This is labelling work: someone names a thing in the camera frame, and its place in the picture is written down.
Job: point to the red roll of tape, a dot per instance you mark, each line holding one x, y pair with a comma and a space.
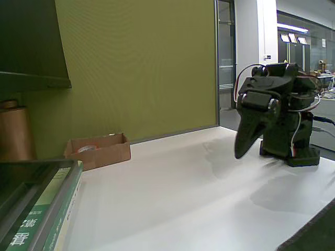
87, 149

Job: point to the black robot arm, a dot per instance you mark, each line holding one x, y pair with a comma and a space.
301, 136

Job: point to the brown cardboard box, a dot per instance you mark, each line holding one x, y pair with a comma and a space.
110, 155

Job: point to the black tall cabinet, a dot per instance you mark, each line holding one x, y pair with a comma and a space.
295, 53

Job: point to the framed white plaque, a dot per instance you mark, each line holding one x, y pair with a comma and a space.
284, 38
292, 38
302, 40

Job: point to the long ceiling light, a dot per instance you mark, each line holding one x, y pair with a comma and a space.
293, 27

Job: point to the white paper notice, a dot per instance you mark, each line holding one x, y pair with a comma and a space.
324, 43

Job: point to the green spine white book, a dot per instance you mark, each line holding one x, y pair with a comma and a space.
65, 204

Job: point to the green book with white characters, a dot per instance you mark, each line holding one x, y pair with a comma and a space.
39, 206

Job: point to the copper brown cylindrical bottle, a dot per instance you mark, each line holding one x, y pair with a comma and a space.
15, 133

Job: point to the dark green shelf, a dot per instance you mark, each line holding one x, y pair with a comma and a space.
28, 39

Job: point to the small wall switch panel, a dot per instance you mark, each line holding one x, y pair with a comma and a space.
267, 56

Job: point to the grey glass door frame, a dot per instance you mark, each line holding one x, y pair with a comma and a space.
225, 52

